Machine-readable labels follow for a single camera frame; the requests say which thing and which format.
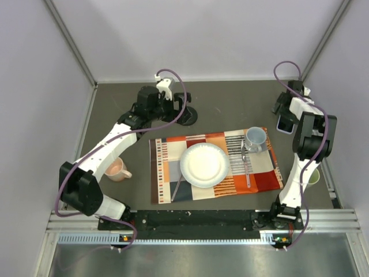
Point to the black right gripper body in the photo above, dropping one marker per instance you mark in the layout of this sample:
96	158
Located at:
282	100

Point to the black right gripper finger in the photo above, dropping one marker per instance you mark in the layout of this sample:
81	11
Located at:
285	113
276	108

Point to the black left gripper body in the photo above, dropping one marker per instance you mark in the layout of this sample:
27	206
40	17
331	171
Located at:
165	109

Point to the phone with lilac case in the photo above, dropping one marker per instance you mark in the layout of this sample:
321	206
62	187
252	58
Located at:
286	123

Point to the black phone stand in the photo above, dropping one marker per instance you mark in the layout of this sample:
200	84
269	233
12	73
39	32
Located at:
189	115

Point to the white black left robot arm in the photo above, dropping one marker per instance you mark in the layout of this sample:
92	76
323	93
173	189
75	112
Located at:
79	181

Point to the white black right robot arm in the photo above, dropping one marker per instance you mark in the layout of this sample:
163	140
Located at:
313	141

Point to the blue grey mug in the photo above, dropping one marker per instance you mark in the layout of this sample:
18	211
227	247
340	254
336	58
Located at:
255	139

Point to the colourful patterned placemat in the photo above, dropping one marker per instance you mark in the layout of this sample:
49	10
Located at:
165	154

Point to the green mug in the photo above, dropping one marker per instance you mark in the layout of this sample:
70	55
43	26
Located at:
314	178

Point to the white ceramic plate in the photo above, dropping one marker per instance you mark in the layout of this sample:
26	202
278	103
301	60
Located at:
204	165

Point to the pink ceramic mug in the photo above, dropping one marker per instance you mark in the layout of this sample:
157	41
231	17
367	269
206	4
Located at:
117	171

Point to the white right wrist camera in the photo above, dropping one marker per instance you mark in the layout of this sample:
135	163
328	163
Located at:
306	92

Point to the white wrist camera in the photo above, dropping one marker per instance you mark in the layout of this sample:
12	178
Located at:
306	92
165	86

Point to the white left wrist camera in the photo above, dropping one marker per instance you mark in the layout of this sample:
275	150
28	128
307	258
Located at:
165	86

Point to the pink handled fork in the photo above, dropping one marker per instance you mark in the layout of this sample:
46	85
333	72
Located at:
243	153

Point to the pink handled knife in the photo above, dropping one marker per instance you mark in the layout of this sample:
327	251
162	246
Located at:
176	188

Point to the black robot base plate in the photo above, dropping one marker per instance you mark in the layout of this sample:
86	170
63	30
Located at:
155	220

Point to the grey slotted cable duct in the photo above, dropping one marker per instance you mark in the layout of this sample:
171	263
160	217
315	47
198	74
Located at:
266	237

